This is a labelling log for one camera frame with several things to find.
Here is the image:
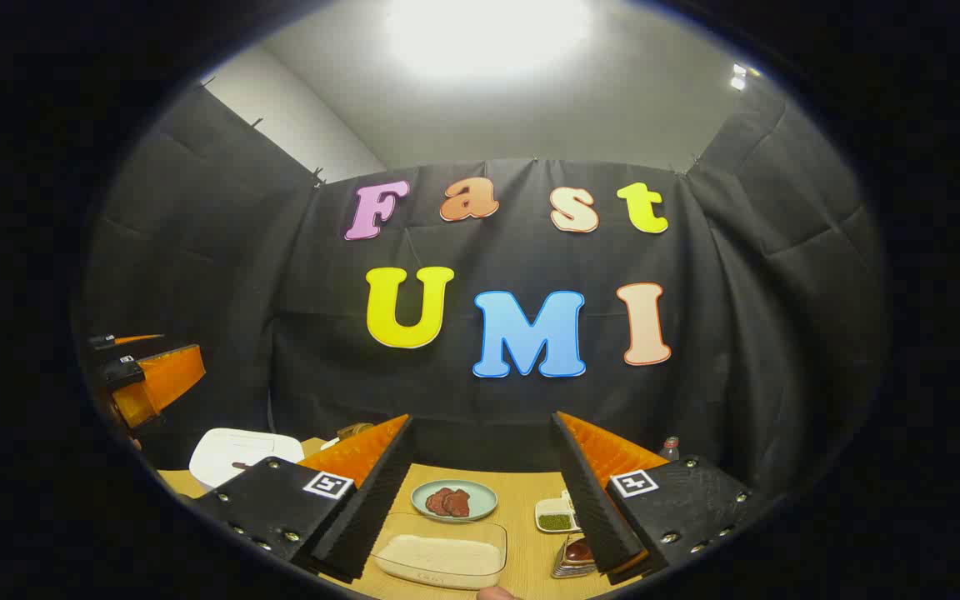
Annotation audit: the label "clear plastic rice container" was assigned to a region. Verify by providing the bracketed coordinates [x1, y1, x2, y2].
[370, 512, 508, 591]

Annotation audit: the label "green round plate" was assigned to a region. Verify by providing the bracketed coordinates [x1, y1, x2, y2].
[411, 479, 499, 523]

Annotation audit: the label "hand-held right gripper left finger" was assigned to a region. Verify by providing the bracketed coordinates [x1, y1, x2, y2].
[192, 413, 414, 584]

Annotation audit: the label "white rice cooker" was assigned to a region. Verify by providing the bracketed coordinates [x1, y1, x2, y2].
[188, 427, 306, 491]

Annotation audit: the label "brown meat slices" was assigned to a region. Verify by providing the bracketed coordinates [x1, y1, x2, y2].
[426, 487, 472, 518]

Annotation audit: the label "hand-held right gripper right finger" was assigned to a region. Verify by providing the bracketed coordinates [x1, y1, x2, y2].
[552, 410, 760, 586]

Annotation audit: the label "black backdrop cloth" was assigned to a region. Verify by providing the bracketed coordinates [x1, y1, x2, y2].
[72, 79, 893, 501]

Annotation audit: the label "white divided dish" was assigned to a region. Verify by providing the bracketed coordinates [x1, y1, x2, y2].
[534, 492, 581, 534]

